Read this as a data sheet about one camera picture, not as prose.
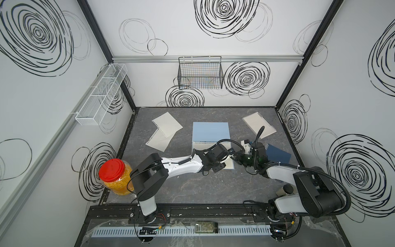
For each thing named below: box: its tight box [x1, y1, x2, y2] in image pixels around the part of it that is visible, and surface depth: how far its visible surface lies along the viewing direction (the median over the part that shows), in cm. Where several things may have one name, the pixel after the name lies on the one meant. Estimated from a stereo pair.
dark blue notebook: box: [264, 143, 292, 164], surface depth 98 cm
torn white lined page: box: [151, 111, 184, 138], surface depth 112 cm
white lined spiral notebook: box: [241, 111, 278, 139], surface depth 115 cm
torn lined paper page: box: [145, 128, 177, 153], surface depth 102 cm
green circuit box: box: [194, 220, 219, 234], surface depth 68 cm
